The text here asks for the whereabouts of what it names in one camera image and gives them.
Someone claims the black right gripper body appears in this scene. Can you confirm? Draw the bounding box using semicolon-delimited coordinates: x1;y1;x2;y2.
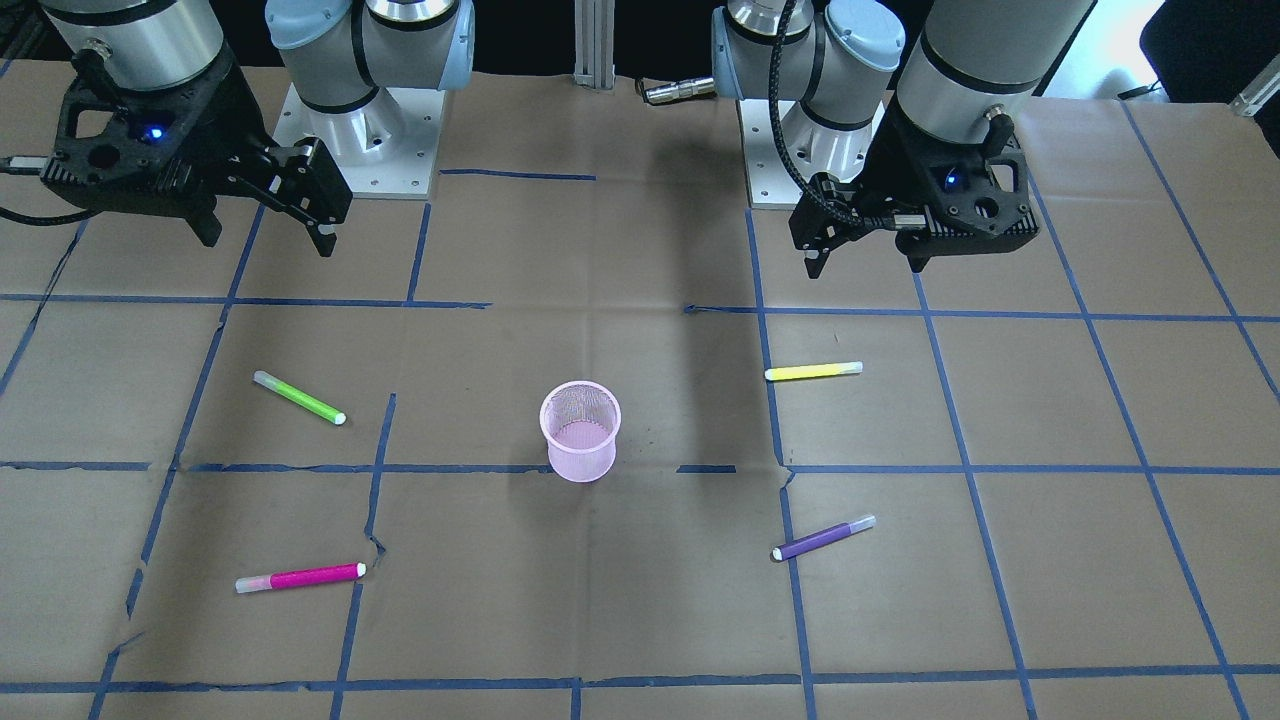
40;50;292;222

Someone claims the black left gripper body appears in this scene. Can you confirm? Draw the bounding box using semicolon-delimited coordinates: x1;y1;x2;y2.
790;100;1037;268

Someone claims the purple pen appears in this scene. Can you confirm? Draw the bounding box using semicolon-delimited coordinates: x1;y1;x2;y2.
769;515;878;562

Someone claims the pink pen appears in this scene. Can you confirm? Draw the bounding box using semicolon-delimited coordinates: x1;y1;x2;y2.
234;562;369;594

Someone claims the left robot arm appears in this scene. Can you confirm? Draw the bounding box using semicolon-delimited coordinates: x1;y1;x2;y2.
710;1;1091;279

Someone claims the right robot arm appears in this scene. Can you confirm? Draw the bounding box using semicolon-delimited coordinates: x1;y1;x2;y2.
38;1;475;258

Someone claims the pink mesh cup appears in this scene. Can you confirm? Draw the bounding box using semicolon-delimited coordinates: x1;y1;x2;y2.
539;380;622;483

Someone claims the yellow pen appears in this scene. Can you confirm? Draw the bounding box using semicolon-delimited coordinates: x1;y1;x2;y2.
764;361;864;382

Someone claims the green pen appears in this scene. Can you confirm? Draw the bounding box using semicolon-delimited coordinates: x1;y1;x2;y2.
252;370;347;427

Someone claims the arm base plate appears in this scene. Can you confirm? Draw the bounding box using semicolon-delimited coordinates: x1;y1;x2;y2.
737;97;887;210
273;85;451;201

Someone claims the aluminium frame post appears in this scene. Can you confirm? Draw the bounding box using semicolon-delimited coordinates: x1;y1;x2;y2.
572;0;616;92

